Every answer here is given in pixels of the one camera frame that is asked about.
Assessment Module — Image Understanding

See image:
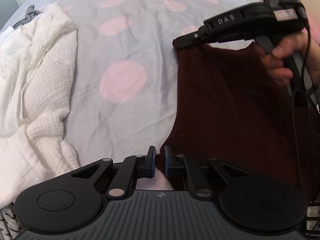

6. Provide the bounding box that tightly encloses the black white checkered cloth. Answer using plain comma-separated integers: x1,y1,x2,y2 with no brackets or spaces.
0,206,22,240

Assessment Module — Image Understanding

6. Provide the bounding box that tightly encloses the maroon knit garment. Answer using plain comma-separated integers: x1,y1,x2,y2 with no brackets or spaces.
160,41,320,203

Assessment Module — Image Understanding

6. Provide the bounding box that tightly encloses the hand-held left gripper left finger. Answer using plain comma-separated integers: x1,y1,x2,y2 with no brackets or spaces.
71,145,157,200

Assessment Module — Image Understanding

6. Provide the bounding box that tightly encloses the person's right forearm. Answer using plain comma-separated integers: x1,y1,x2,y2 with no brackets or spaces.
306,29,320,90

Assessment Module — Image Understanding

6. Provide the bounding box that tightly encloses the bed with pink dotted sheet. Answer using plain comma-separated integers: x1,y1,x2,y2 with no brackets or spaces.
0,0,320,198

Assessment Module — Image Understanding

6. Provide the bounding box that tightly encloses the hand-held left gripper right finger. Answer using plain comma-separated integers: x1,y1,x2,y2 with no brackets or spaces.
164,145,251,200

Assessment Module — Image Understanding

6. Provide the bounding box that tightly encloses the white muslin blanket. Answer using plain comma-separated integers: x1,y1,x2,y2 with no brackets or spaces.
0,2,81,208

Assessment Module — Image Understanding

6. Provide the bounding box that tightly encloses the grey cloth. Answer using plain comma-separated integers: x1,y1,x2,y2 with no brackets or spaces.
12,4,42,30

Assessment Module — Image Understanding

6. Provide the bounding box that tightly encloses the black white patterned cloth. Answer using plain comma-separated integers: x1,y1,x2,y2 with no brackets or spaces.
306,199,320,238

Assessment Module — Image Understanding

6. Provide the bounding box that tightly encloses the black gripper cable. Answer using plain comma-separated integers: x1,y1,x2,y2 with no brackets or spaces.
291,2,320,189

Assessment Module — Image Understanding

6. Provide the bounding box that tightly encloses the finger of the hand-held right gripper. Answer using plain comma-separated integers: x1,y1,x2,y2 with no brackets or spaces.
172,28,251,51

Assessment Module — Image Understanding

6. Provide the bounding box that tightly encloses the person's right hand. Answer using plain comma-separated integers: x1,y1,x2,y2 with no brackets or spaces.
258,31,311,87

